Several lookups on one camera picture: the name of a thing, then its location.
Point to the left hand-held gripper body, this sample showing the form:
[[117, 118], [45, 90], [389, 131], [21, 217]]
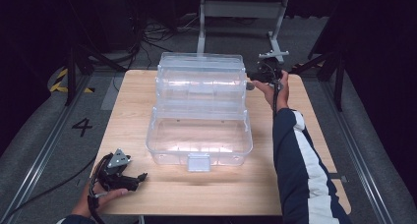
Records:
[[114, 175]]

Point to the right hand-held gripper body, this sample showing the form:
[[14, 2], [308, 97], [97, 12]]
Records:
[[270, 70]]

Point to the clear plastic tiered storage box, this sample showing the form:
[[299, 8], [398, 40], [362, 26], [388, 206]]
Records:
[[200, 132]]

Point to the person's right hand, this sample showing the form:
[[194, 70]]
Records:
[[282, 96]]

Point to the person's left hand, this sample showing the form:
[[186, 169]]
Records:
[[98, 201]]

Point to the black metal stand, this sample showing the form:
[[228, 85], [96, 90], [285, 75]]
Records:
[[327, 73]]

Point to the grey floor plate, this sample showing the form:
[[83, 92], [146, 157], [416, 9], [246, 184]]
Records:
[[111, 93]]

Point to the yellow black floor tape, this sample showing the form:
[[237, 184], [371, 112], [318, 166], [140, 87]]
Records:
[[60, 84]]

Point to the black tripod stand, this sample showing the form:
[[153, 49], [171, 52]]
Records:
[[82, 67]]

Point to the grey metal stand frame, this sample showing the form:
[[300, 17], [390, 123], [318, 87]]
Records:
[[241, 11]]

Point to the metal floor rail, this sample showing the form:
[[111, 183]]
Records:
[[39, 158], [364, 158]]

